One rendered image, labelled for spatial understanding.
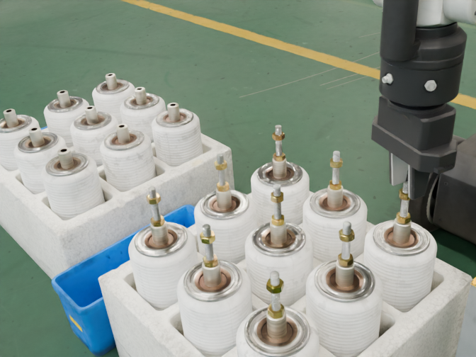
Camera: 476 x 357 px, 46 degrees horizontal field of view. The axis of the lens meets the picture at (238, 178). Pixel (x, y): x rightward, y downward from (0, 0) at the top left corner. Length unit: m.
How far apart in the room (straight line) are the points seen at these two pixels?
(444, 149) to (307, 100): 1.11
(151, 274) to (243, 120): 0.93
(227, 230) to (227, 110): 0.92
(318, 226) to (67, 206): 0.45
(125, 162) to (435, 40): 0.62
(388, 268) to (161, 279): 0.31
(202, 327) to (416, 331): 0.28
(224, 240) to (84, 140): 0.42
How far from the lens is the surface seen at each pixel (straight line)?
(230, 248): 0.86
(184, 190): 1.12
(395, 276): 0.79
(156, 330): 0.79
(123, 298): 0.85
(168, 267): 0.79
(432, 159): 0.68
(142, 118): 1.20
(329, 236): 0.84
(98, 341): 1.00
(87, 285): 1.05
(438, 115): 0.67
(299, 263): 0.78
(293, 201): 0.91
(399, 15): 0.60
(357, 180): 1.38
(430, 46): 0.63
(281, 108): 1.72
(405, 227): 0.79
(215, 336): 0.74
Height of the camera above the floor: 0.75
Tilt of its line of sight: 33 degrees down
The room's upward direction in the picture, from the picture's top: 5 degrees counter-clockwise
